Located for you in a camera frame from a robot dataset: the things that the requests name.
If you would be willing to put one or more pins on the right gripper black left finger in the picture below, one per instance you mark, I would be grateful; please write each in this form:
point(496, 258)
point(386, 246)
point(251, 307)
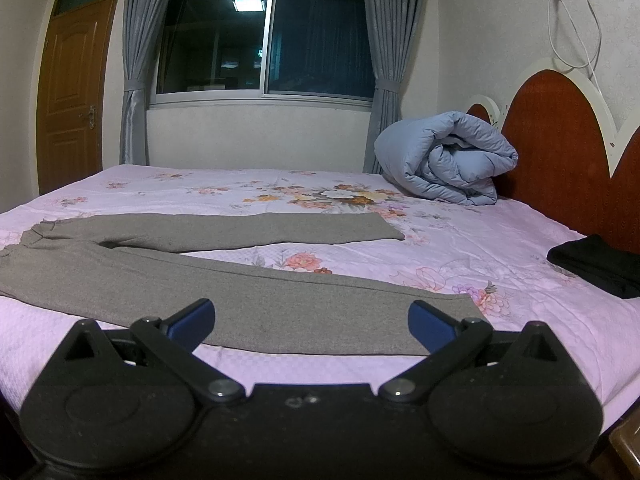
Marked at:
point(170, 344)

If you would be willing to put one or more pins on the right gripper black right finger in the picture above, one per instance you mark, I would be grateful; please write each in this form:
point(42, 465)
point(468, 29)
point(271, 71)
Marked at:
point(451, 345)

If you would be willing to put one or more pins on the grey pants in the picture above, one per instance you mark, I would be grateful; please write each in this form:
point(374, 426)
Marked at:
point(120, 267)

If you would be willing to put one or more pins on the black folded garment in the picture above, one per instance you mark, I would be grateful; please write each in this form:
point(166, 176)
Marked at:
point(595, 261)

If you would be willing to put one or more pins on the rolled light blue duvet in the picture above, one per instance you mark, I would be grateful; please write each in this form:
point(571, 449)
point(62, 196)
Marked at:
point(453, 157)

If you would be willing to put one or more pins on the brown bedside table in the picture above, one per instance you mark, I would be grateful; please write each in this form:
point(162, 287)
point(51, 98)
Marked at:
point(625, 441)

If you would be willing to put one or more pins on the red wooden headboard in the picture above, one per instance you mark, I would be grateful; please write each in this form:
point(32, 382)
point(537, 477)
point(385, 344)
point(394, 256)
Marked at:
point(575, 165)

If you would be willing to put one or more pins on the brown wooden door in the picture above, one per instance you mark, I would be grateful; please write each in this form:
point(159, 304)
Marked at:
point(70, 92)

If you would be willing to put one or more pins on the aluminium sliding window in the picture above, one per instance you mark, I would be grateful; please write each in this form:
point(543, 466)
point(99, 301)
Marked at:
point(285, 50)

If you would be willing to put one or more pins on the right grey curtain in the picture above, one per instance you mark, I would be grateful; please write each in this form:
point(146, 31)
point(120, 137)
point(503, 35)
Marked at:
point(391, 27)

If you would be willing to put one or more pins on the grey curtain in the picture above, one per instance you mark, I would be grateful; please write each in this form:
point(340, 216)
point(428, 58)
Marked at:
point(141, 25)
point(391, 27)

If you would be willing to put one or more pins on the left grey curtain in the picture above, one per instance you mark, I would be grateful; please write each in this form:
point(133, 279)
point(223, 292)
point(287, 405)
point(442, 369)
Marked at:
point(141, 25)

